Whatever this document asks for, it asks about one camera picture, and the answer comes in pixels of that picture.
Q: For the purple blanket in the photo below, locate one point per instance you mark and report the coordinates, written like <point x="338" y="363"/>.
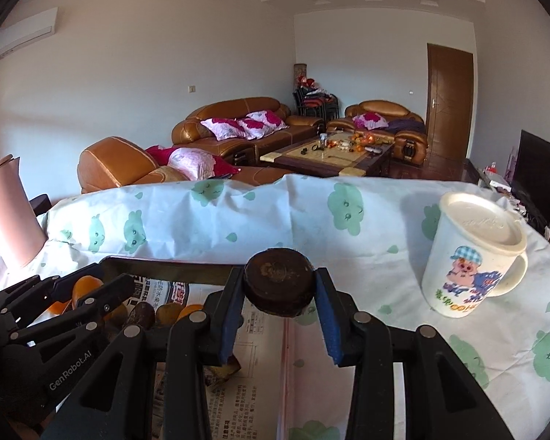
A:
<point x="405" y="124"/>

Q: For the wooden coffee table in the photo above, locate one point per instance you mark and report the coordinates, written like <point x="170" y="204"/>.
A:
<point x="311" y="158"/>

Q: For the cloud print tablecloth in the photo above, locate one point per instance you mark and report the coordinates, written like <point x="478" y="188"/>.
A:
<point x="385" y="220"/>

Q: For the round chocolate pie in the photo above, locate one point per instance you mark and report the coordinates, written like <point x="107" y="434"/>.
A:
<point x="279" y="279"/>

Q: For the orange tangerine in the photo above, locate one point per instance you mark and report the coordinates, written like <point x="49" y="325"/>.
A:
<point x="86" y="286"/>
<point x="192" y="310"/>

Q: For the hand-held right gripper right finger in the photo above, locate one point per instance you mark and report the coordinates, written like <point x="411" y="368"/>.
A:
<point x="331" y="330"/>

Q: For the white air conditioner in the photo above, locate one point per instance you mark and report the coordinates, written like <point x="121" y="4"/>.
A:
<point x="25" y="32"/>

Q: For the small brown round fruit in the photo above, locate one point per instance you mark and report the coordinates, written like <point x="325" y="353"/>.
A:
<point x="167" y="314"/>

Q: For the floral pink white pillow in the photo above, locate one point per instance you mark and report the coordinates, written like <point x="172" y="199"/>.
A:
<point x="222" y="128"/>
<point x="370" y="120"/>
<point x="262" y="121"/>

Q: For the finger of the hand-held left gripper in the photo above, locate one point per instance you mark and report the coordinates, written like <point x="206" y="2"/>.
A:
<point x="73" y="305"/>
<point x="27" y="291"/>

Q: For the brown leather chaise sofa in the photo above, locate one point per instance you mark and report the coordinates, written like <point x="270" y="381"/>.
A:
<point x="114" y="160"/>

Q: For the square layered cake slice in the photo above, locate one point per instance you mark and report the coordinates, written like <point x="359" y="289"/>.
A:
<point x="221" y="373"/>

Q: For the long brown leather sofa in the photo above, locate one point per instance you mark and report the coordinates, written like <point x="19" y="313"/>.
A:
<point x="238" y="107"/>

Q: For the black television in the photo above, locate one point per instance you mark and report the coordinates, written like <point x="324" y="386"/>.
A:
<point x="538" y="174"/>

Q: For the gold-rimmed pink box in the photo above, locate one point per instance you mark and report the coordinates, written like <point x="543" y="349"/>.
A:
<point x="174" y="272"/>

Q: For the pink electric kettle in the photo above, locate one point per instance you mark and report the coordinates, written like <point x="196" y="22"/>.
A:
<point x="9" y="220"/>

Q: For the brown wooden door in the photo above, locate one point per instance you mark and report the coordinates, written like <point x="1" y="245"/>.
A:
<point x="449" y="101"/>

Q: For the television cabinet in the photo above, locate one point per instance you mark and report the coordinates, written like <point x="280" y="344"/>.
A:
<point x="474" y="172"/>

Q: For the white cartoon mug with lid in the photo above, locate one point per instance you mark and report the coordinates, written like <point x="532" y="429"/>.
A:
<point x="463" y="247"/>

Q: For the tall cylindrical floor lamp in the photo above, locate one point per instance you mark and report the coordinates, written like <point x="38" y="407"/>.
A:
<point x="300" y="73"/>

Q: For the tangerine pile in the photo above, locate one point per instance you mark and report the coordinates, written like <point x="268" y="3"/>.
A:
<point x="362" y="137"/>

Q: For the black stacked chairs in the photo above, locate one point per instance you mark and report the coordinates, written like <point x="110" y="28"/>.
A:
<point x="314" y="105"/>

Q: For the small brown leather sofa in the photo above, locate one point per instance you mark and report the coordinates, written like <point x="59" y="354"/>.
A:
<point x="380" y="107"/>

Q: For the pale pink pillow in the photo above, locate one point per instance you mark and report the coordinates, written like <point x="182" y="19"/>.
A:
<point x="195" y="162"/>

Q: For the red decoration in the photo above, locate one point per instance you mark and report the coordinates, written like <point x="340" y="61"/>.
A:
<point x="308" y="81"/>

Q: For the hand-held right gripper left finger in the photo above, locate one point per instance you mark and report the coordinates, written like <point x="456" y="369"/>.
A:
<point x="227" y="325"/>

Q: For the newspaper lining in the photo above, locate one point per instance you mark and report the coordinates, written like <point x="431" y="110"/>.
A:
<point x="256" y="376"/>

